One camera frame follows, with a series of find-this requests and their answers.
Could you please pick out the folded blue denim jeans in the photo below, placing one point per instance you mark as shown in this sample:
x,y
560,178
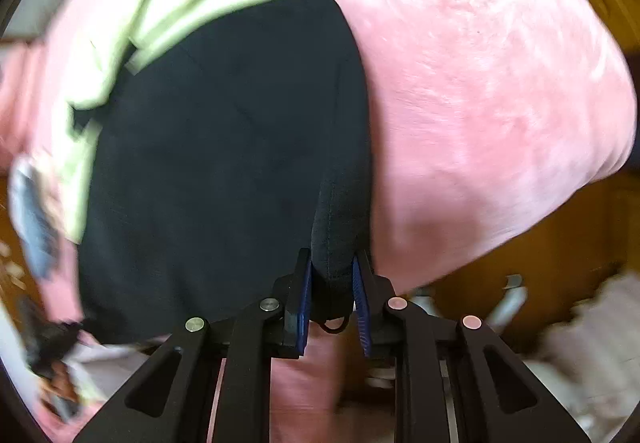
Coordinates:
x,y
30,220

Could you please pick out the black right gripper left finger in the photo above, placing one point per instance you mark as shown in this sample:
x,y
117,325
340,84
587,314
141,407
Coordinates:
x,y
211,381

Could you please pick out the pink bed sheet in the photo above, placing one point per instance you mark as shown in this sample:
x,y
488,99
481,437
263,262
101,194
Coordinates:
x,y
485,116

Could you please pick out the green and black hooded jacket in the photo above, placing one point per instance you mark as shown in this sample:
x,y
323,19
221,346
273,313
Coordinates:
x,y
218,139

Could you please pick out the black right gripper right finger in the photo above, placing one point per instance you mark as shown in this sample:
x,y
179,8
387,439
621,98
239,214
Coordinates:
x,y
454,381

